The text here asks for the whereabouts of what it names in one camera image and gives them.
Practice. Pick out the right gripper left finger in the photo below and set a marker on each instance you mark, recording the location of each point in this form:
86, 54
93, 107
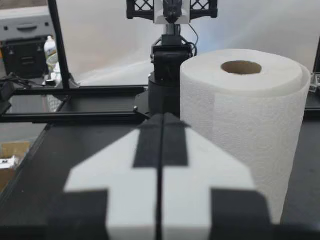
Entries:
130, 180

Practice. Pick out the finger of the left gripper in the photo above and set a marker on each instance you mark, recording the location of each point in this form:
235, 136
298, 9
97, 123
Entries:
183, 15
160, 15

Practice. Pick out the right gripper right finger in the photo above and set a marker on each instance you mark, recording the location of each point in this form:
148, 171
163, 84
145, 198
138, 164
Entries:
200, 180

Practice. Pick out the white paper towel roll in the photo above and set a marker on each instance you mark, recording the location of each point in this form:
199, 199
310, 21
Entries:
252, 120

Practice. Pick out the white plastic bottle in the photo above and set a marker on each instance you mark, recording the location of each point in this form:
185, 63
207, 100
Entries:
50, 47

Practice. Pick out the cardboard box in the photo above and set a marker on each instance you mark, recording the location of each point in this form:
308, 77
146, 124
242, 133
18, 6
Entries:
11, 160

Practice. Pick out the grey plastic case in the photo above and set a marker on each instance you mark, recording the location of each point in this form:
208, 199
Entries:
25, 23

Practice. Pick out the black equipment case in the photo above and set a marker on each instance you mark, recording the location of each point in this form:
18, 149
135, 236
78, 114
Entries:
23, 58

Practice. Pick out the black frame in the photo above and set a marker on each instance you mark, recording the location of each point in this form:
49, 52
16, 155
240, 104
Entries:
65, 62

